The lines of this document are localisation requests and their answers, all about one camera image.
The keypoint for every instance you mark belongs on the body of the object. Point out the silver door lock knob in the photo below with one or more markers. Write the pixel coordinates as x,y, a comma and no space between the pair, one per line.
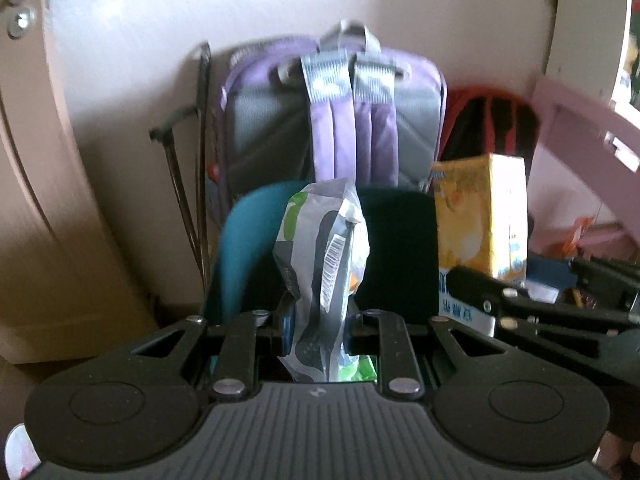
21,21

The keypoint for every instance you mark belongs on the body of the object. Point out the orange printed packet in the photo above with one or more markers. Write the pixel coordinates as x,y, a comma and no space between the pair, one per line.
580,232

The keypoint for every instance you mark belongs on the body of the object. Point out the white panel door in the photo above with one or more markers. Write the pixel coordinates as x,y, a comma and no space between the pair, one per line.
30,185

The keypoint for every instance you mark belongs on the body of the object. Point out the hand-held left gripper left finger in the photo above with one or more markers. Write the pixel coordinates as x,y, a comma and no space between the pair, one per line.
287,324

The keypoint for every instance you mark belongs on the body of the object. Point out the yellow drink carton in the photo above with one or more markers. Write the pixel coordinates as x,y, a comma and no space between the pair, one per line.
475,210

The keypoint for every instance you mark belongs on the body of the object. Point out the folded dark metal rack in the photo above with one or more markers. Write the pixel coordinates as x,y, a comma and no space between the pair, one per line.
202,160

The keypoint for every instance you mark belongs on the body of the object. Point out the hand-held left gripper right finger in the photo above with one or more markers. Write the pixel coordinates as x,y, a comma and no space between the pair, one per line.
397,355

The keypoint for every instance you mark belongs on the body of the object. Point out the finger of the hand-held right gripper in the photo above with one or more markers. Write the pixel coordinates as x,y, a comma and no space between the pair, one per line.
600,277
480,287

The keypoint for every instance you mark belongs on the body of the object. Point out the pink shelf frame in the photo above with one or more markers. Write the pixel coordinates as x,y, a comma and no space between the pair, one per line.
575,110

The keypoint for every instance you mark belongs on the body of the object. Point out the grey green snack wrapper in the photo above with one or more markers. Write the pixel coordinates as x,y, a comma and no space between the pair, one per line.
325,260

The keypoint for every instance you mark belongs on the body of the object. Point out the red black backpack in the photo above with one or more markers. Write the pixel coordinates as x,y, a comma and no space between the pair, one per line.
500,120

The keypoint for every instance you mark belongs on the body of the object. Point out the purple grey backpack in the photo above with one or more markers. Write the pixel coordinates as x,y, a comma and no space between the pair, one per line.
380,125

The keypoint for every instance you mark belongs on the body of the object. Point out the small stool with pig print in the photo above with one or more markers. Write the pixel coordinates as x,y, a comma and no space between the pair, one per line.
17,452

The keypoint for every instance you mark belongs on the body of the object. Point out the teal plastic trash bin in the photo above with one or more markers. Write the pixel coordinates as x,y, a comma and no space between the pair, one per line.
245,240

